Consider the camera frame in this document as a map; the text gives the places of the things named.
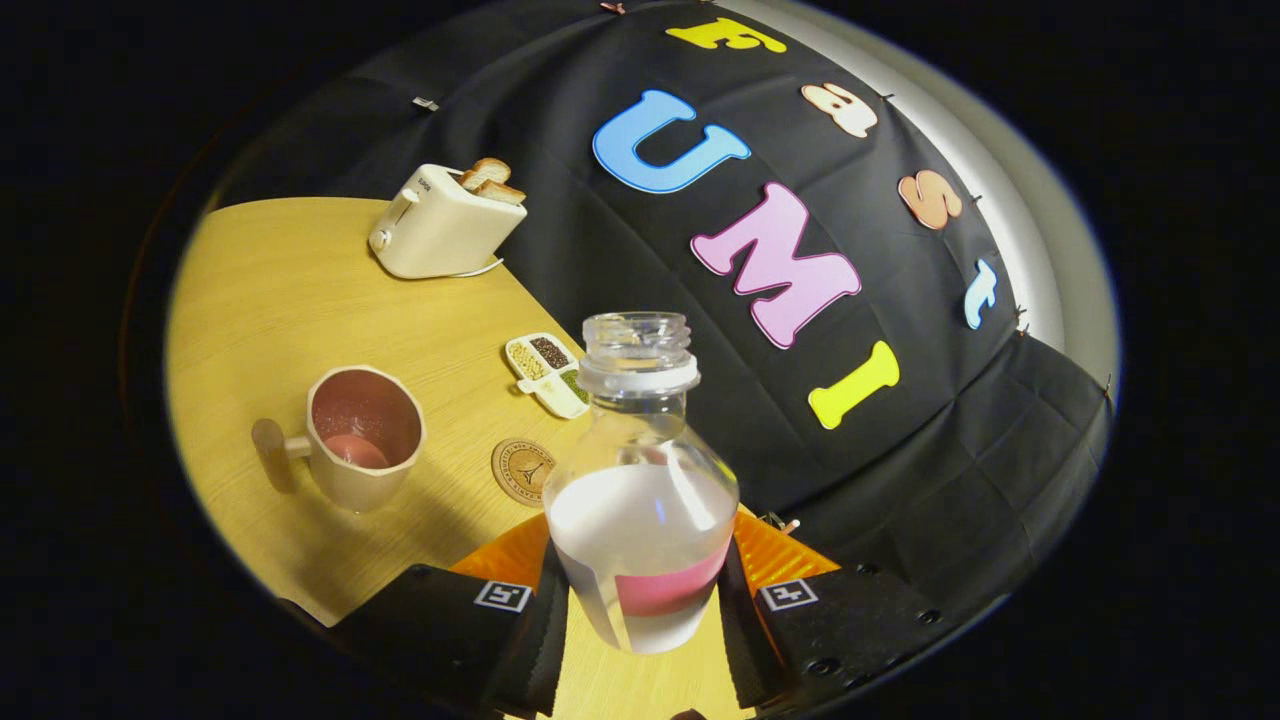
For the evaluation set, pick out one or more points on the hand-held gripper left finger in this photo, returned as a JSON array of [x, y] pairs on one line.
[[540, 640]]

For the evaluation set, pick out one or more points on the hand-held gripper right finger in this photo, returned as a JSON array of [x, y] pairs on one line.
[[742, 650]]

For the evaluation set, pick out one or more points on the clear plastic juice bottle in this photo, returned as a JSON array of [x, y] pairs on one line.
[[640, 520]]

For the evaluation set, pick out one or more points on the round wooden coaster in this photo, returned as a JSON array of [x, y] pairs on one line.
[[518, 470]]

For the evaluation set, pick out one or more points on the white divided snack tray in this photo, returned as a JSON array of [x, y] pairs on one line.
[[548, 385]]

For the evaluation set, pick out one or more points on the black backdrop cloth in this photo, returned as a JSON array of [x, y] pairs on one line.
[[600, 250]]

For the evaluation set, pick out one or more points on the wooden table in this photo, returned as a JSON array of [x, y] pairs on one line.
[[300, 300]]

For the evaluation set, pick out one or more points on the white toaster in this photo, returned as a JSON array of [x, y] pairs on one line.
[[440, 235]]

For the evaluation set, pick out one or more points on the toast slice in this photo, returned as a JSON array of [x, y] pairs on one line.
[[487, 172], [502, 192]]

